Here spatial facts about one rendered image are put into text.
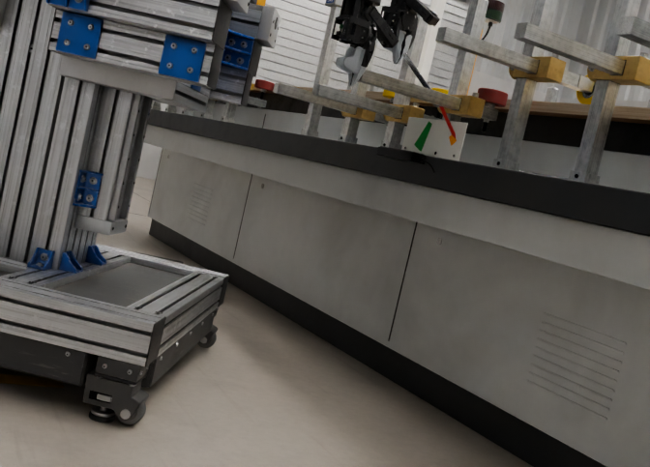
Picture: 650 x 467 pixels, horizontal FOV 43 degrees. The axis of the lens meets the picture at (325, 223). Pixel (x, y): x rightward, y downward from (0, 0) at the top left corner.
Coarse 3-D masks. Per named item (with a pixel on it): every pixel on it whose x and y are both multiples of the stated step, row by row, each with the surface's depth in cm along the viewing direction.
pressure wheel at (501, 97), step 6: (480, 90) 217; (486, 90) 216; (492, 90) 215; (498, 90) 215; (480, 96) 217; (486, 96) 216; (492, 96) 215; (498, 96) 215; (504, 96) 216; (486, 102) 219; (492, 102) 216; (498, 102) 215; (504, 102) 217; (486, 126) 219
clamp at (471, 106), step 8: (456, 96) 215; (464, 96) 212; (472, 96) 210; (464, 104) 211; (472, 104) 210; (480, 104) 211; (440, 112) 222; (448, 112) 216; (456, 112) 213; (464, 112) 210; (472, 112) 210; (480, 112) 212
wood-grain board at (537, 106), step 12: (252, 84) 369; (372, 96) 282; (504, 108) 224; (540, 108) 213; (552, 108) 209; (564, 108) 205; (576, 108) 202; (588, 108) 199; (624, 108) 189; (636, 108) 186; (648, 108) 184; (612, 120) 197; (624, 120) 192; (636, 120) 187; (648, 120) 183
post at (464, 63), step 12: (480, 0) 215; (468, 12) 217; (480, 12) 215; (468, 24) 216; (480, 24) 216; (480, 36) 217; (456, 60) 218; (468, 60) 216; (456, 72) 217; (468, 72) 217; (456, 84) 217; (468, 84) 217; (444, 120) 218; (456, 120) 217
